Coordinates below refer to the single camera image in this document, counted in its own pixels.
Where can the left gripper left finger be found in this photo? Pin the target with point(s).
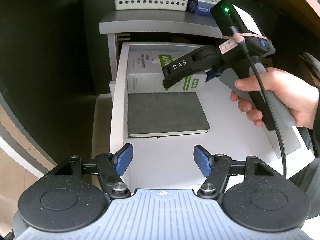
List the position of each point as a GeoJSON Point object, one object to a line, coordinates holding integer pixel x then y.
{"type": "Point", "coordinates": [110, 169]}

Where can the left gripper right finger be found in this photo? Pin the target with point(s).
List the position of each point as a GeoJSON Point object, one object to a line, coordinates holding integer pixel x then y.
{"type": "Point", "coordinates": [215, 169]}

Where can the white drawer cabinet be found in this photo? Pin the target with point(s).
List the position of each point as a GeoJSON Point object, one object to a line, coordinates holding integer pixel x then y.
{"type": "Point", "coordinates": [150, 22]}

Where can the right hand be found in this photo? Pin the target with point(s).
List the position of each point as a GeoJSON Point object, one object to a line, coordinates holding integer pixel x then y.
{"type": "Point", "coordinates": [300, 97]}

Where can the blue white glove box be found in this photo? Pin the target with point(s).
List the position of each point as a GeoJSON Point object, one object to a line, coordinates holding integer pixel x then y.
{"type": "Point", "coordinates": [201, 7]}

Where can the grey notebook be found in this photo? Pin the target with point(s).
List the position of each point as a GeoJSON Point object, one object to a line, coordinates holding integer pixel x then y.
{"type": "Point", "coordinates": [165, 114]}

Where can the white green AFK box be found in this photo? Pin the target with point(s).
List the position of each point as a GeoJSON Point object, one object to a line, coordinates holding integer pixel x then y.
{"type": "Point", "coordinates": [144, 73]}

